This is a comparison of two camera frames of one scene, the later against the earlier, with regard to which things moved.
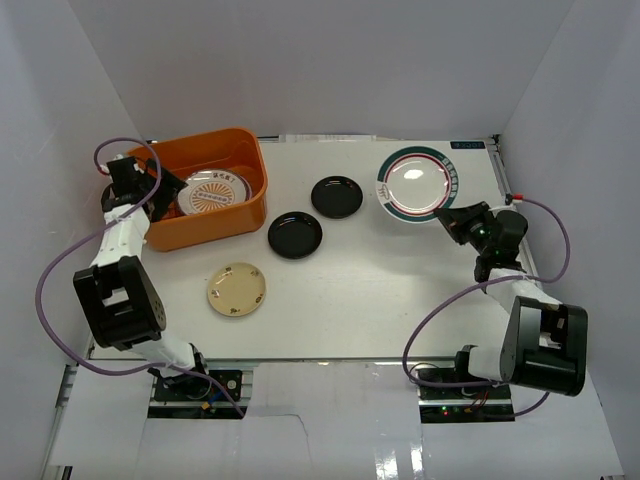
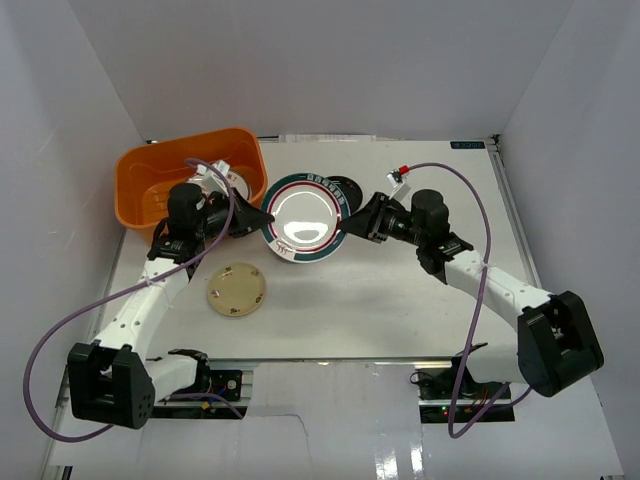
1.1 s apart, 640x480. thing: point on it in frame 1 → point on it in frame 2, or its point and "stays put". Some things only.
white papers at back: (327, 138) stays put
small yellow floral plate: (236, 289) stays put
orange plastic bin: (236, 149) stays put
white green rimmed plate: (414, 182) → (308, 209)
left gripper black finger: (171, 189) → (247, 218)
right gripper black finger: (460, 221) → (368, 222)
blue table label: (467, 145) stays put
